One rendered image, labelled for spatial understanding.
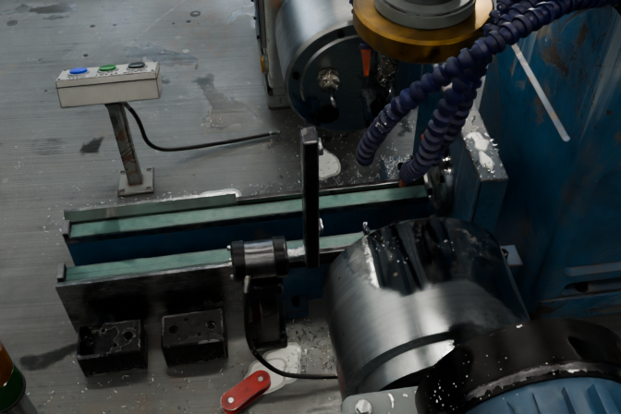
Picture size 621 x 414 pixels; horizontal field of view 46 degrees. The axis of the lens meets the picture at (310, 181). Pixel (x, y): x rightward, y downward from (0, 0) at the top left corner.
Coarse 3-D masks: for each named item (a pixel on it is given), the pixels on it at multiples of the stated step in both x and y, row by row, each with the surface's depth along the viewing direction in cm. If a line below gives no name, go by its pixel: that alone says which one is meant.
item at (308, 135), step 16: (304, 128) 89; (304, 144) 88; (320, 144) 90; (304, 160) 90; (304, 176) 92; (304, 192) 94; (304, 208) 96; (304, 224) 99; (320, 224) 101; (304, 240) 103; (304, 256) 105
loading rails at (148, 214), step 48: (288, 192) 126; (336, 192) 127; (384, 192) 127; (96, 240) 122; (144, 240) 124; (192, 240) 126; (288, 240) 129; (336, 240) 120; (96, 288) 114; (144, 288) 115; (192, 288) 117; (240, 288) 119; (288, 288) 122
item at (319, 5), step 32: (288, 0) 132; (320, 0) 126; (288, 32) 128; (320, 32) 120; (352, 32) 121; (288, 64) 124; (320, 64) 124; (352, 64) 125; (416, 64) 128; (288, 96) 129; (320, 96) 129; (352, 96) 130; (384, 96) 132; (352, 128) 137
